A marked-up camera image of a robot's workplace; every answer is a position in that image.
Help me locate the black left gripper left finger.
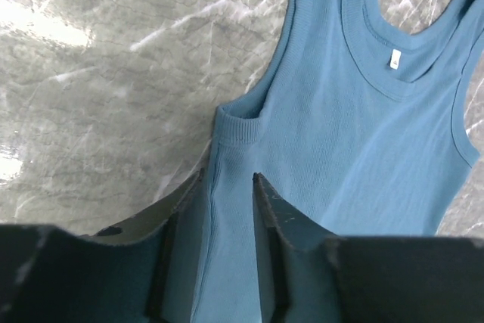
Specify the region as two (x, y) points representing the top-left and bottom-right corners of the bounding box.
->
(1, 172), (205, 322)

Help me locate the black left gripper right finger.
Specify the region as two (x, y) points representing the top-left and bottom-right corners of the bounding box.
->
(253, 173), (483, 322)

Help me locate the blue tank top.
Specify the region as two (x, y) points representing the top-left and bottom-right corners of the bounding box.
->
(191, 0), (483, 322)

